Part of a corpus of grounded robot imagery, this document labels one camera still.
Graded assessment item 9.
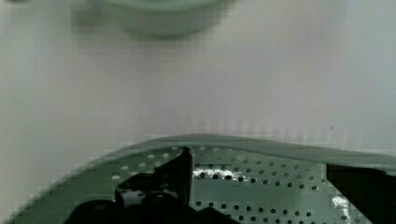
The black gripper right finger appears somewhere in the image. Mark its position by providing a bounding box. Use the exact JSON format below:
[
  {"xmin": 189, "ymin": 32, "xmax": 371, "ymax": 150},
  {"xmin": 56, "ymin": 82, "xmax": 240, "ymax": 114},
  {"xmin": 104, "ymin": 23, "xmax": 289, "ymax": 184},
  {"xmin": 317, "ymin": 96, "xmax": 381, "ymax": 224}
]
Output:
[{"xmin": 326, "ymin": 164, "xmax": 396, "ymax": 224}]

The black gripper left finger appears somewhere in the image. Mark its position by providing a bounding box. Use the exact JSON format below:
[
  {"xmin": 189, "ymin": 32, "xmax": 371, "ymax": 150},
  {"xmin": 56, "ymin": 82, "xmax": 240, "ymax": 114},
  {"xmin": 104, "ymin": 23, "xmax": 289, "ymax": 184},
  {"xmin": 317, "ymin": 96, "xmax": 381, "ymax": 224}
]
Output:
[{"xmin": 64, "ymin": 147, "xmax": 239, "ymax": 224}]

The green plastic strainer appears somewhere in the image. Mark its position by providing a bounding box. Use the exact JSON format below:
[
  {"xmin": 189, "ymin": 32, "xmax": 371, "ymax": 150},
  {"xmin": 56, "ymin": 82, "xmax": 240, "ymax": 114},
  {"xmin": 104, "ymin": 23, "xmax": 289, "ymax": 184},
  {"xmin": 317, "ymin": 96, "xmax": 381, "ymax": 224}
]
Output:
[{"xmin": 7, "ymin": 134, "xmax": 395, "ymax": 224}]

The green slotted spatula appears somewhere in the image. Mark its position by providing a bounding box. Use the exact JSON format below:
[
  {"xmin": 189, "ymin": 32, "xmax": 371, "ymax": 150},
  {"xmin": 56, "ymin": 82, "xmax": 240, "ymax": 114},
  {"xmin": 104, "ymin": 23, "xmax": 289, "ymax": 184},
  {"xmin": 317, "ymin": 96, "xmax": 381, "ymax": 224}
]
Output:
[{"xmin": 72, "ymin": 0, "xmax": 236, "ymax": 39}]

